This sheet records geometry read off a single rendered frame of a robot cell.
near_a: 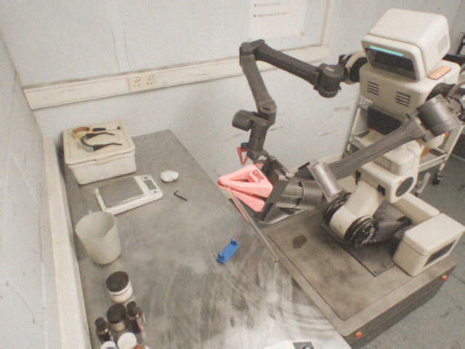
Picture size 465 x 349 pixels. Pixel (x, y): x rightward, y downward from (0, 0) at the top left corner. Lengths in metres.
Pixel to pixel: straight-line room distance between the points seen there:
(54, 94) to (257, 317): 1.37
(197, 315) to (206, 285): 0.10
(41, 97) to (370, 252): 1.82
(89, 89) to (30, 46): 0.29
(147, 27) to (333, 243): 1.50
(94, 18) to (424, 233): 1.85
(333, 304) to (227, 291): 0.64
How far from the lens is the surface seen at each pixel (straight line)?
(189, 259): 1.13
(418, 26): 1.14
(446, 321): 2.21
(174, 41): 1.84
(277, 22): 2.15
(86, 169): 1.55
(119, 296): 1.05
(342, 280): 1.64
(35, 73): 1.77
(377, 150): 1.03
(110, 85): 1.75
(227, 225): 1.24
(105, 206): 1.37
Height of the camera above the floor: 1.63
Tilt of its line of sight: 36 degrees down
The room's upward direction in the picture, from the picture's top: straight up
